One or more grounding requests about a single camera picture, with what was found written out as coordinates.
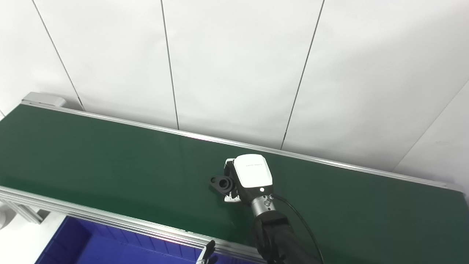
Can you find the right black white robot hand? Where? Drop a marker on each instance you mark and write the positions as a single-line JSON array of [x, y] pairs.
[[253, 172]]

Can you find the black flanged metal part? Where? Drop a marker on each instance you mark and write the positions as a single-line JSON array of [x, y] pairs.
[[221, 184]]

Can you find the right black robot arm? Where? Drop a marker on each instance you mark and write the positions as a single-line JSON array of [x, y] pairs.
[[274, 234]]

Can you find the green conveyor belt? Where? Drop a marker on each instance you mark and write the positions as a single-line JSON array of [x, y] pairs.
[[110, 220], [128, 165]]

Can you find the blue plastic bin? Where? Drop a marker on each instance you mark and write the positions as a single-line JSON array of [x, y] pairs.
[[110, 251]]

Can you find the grey conveyor end housing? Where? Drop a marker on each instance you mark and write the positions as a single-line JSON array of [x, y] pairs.
[[44, 99]]

